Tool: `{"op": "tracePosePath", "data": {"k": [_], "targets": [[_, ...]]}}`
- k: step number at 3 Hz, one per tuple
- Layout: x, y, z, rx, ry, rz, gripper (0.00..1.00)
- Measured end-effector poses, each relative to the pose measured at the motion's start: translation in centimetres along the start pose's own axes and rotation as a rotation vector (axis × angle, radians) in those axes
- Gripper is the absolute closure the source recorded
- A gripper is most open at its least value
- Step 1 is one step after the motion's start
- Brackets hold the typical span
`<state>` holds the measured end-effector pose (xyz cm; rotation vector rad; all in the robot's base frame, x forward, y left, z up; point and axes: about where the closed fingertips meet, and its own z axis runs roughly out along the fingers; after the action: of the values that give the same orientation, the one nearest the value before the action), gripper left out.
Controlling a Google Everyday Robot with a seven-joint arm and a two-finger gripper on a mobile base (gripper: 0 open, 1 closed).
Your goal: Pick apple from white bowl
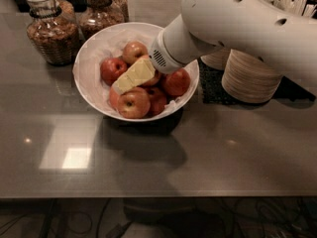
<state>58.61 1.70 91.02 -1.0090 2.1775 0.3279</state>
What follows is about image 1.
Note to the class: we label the middle glass granola jar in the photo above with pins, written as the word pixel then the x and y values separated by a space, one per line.
pixel 99 14

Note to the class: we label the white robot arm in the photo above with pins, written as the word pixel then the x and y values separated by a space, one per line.
pixel 286 42

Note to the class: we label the rear stack paper bowls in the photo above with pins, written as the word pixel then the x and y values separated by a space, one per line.
pixel 217 60

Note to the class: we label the glass granola jar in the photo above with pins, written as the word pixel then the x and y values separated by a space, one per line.
pixel 99 14
pixel 54 34

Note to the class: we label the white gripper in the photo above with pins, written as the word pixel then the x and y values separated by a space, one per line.
pixel 159 59

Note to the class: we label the back yellowish red apple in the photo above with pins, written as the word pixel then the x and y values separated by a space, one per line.
pixel 133 51

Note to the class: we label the front yellow red apple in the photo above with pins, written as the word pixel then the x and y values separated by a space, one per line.
pixel 134 104

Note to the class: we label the stack paper bowls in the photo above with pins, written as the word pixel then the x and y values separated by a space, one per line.
pixel 217 60
pixel 248 79

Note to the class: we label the front stack paper bowls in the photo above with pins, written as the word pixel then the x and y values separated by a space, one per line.
pixel 248 79

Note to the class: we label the white bowl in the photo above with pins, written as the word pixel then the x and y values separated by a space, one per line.
pixel 109 43

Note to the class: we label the white paper sign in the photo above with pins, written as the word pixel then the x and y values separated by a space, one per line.
pixel 157 12

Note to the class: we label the left glass granola jar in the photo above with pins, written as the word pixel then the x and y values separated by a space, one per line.
pixel 54 34

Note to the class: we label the black mat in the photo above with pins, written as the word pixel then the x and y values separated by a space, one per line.
pixel 212 89

